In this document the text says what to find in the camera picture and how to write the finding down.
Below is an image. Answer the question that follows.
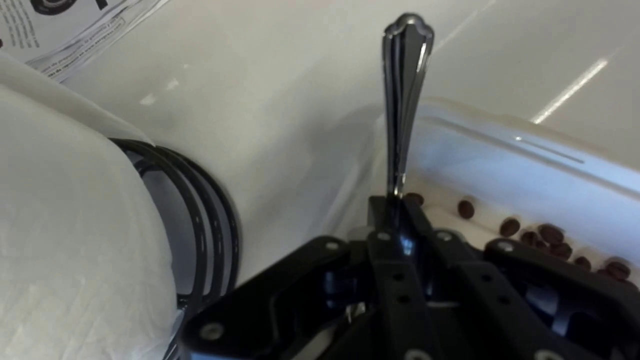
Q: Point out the silver metal spoon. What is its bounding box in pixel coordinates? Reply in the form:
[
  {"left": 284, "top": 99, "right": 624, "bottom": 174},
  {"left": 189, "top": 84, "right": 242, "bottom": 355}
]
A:
[{"left": 380, "top": 9, "right": 436, "bottom": 201}]

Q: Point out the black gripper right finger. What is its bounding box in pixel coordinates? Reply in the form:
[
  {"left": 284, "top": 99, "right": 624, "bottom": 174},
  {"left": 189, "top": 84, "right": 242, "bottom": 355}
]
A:
[{"left": 398, "top": 196, "right": 640, "bottom": 360}]

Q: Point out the black paper towel holder base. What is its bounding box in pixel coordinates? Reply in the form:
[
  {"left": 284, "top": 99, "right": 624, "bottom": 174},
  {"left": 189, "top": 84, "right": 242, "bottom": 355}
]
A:
[{"left": 108, "top": 136, "right": 242, "bottom": 315}]

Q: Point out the printed paper leaflet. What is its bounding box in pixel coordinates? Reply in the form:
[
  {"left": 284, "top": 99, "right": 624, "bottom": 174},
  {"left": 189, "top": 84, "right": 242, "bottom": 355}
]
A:
[{"left": 0, "top": 0, "right": 167, "bottom": 86}]

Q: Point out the white foam tray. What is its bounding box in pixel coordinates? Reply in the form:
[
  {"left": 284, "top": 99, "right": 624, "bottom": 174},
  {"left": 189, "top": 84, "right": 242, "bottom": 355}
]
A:
[{"left": 327, "top": 97, "right": 640, "bottom": 281}]

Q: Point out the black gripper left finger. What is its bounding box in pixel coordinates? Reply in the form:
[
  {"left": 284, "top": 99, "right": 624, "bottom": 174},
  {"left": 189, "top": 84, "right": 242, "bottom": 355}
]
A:
[{"left": 179, "top": 196, "right": 443, "bottom": 360}]

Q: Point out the white paper towel roll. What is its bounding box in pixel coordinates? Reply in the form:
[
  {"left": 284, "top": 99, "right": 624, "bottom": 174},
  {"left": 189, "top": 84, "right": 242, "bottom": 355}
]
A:
[{"left": 0, "top": 51, "right": 182, "bottom": 360}]

